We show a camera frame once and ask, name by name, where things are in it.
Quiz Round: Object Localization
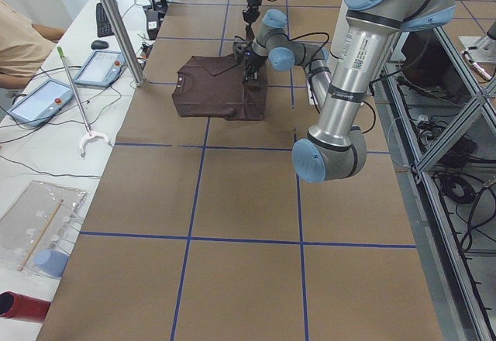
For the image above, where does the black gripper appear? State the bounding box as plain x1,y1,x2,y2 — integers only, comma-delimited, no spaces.
243,0,263,23
243,48,267,81

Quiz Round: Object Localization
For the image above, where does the dark brown t-shirt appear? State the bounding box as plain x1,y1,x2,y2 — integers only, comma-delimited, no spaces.
172,54,267,121

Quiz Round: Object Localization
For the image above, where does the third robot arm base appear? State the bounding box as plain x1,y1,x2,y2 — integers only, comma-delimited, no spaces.
459,22,495,81

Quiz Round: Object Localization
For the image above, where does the black keyboard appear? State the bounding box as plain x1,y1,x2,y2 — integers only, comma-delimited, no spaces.
95,2,114,38

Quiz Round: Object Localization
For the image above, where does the far teach pendant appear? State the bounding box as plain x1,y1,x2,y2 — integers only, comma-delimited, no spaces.
74,50,126,88

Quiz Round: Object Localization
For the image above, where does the teach pendant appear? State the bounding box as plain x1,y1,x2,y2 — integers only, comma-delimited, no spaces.
74,50,126,88
8,79,74,127

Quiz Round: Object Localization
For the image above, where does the black computer mouse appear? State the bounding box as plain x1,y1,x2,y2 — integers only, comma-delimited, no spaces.
91,40,109,50

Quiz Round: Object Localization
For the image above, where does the reacher grabber stick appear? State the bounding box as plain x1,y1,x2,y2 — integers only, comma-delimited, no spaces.
57,46,112,158

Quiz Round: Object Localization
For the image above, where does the near teach pendant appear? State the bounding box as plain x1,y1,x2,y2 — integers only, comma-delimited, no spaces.
8,79,74,127

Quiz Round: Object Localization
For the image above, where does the person in beige shirt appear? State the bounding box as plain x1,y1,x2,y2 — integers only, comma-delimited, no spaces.
1,2,65,90

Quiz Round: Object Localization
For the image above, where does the clear plastic bag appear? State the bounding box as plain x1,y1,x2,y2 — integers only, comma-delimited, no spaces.
1,181,87,278

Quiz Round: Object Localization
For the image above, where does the blue plastic cup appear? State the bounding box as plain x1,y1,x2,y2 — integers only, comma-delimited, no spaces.
34,248,69,278

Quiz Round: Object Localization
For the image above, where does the red cylinder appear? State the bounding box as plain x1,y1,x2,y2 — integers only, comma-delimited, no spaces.
1,291,51,323

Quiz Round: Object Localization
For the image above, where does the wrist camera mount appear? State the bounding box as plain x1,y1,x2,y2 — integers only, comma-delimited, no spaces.
232,36,251,64

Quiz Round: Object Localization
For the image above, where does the aluminium frame post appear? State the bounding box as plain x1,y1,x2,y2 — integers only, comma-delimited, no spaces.
100,0,145,87

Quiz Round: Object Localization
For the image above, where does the aluminium frame rack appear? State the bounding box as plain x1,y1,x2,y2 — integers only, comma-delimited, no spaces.
372,19,495,340

